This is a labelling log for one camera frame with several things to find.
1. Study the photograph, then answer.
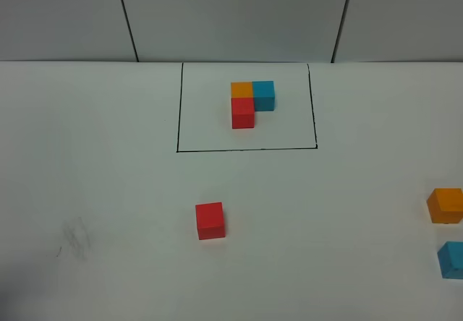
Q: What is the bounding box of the template red cube block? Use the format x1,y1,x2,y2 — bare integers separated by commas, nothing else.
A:
231,98,255,129

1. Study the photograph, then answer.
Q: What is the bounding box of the template orange cube block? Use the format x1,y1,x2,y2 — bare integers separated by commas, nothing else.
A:
231,82,253,98

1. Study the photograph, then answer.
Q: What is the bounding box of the template blue cube block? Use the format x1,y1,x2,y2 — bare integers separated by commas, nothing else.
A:
252,81,276,111

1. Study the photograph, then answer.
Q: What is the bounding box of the loose blue cube block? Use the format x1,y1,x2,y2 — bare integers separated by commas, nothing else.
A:
438,241,463,280

